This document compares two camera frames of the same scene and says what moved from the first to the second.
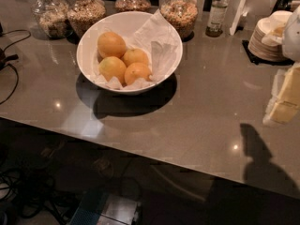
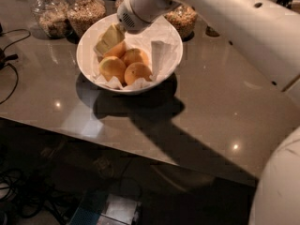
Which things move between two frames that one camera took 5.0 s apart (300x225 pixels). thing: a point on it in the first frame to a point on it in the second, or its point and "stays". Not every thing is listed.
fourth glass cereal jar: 182,8 stays
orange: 112,67 stays
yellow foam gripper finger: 284,102 to 112,36
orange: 134,71 stays
